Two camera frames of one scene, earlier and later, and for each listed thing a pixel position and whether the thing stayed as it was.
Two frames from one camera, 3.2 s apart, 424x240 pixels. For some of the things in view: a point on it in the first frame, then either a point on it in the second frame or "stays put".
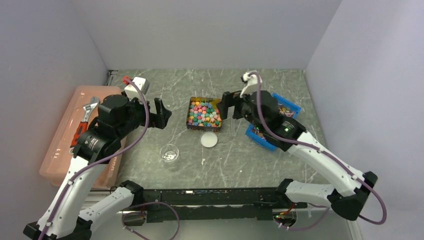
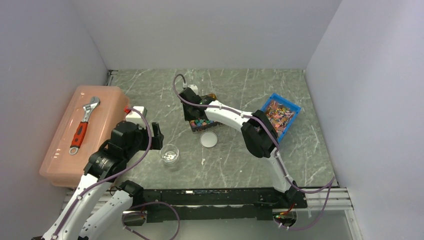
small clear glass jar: [169, 153] stays put
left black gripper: [159, 119] -> [156, 140]
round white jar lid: [208, 139] stays put
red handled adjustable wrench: [95, 101] stays put
